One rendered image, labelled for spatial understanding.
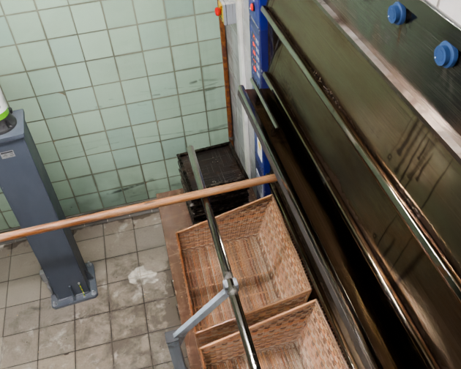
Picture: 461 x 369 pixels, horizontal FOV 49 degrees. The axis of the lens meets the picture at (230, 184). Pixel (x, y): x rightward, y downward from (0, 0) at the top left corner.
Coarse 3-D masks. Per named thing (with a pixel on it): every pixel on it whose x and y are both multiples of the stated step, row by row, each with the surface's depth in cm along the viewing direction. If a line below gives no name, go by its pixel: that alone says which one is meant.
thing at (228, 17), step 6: (222, 0) 235; (228, 0) 235; (234, 0) 234; (222, 6) 232; (228, 6) 233; (234, 6) 233; (222, 12) 235; (228, 12) 235; (234, 12) 235; (222, 18) 237; (228, 18) 237; (234, 18) 237; (228, 24) 239
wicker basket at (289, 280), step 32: (224, 224) 240; (256, 224) 245; (192, 256) 244; (256, 256) 241; (288, 256) 215; (192, 288) 230; (256, 288) 228; (288, 288) 215; (224, 320) 198; (256, 320) 201
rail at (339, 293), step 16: (256, 112) 182; (272, 144) 168; (272, 160) 164; (288, 176) 156; (288, 192) 152; (304, 224) 142; (320, 240) 137; (320, 256) 133; (336, 272) 129; (336, 288) 126; (352, 320) 119; (368, 352) 113
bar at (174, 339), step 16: (192, 160) 205; (208, 208) 185; (224, 256) 168; (224, 272) 164; (224, 288) 161; (208, 304) 166; (240, 304) 155; (192, 320) 169; (240, 320) 150; (176, 336) 172; (176, 352) 177; (176, 368) 184; (256, 368) 139
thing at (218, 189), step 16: (272, 176) 190; (192, 192) 187; (208, 192) 187; (224, 192) 189; (128, 208) 184; (144, 208) 185; (48, 224) 182; (64, 224) 182; (80, 224) 184; (0, 240) 180
